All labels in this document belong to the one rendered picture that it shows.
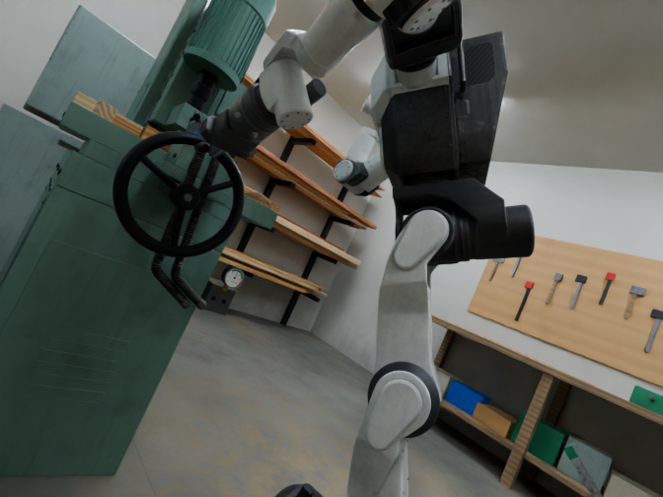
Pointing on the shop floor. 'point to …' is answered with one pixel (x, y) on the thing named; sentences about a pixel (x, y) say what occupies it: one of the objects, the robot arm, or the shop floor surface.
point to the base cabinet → (83, 336)
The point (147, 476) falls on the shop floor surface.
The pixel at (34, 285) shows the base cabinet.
